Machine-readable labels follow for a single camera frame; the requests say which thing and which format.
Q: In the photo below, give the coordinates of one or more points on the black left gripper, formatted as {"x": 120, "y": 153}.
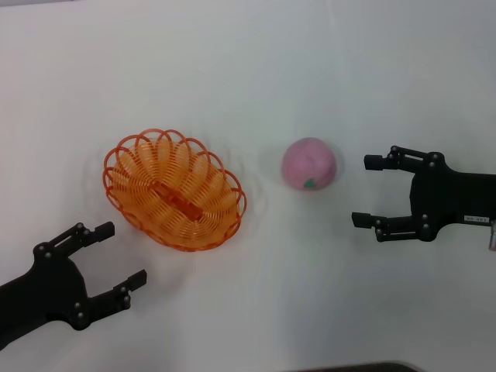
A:
{"x": 46, "y": 286}

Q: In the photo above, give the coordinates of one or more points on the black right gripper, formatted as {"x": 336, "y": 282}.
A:
{"x": 453, "y": 197}

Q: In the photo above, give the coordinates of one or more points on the pink peach with green leaf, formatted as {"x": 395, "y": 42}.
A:
{"x": 308, "y": 162}

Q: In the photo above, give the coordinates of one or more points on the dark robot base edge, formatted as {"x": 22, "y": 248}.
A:
{"x": 360, "y": 367}

